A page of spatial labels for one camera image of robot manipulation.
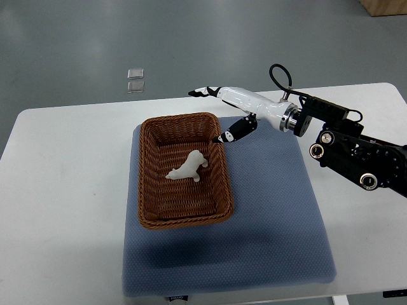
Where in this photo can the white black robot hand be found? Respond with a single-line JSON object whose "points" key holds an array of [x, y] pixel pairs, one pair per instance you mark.
{"points": [[280, 115]]}

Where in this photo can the wooden box corner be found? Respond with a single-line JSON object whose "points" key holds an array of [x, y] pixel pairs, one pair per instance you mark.
{"points": [[383, 8]]}

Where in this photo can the lower metal floor plate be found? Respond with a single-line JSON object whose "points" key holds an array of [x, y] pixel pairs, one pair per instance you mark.
{"points": [[135, 86]]}

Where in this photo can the metal floor plate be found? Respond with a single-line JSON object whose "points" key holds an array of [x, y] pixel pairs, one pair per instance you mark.
{"points": [[135, 86], [135, 73]]}

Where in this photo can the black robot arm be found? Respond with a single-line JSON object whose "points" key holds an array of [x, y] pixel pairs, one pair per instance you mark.
{"points": [[340, 145]]}

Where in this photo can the upper metal floor plate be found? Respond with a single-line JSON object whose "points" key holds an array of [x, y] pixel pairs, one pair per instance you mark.
{"points": [[135, 73]]}

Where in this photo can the blue-grey textured mat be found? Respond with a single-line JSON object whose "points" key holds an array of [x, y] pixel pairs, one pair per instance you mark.
{"points": [[275, 236]]}

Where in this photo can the white bear figurine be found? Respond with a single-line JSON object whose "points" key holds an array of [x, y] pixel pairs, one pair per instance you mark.
{"points": [[189, 168]]}

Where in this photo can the brown wicker basket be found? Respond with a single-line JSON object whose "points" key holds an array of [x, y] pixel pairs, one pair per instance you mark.
{"points": [[164, 144]]}

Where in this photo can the black table control panel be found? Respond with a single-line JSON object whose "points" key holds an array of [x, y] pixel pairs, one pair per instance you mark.
{"points": [[394, 294]]}

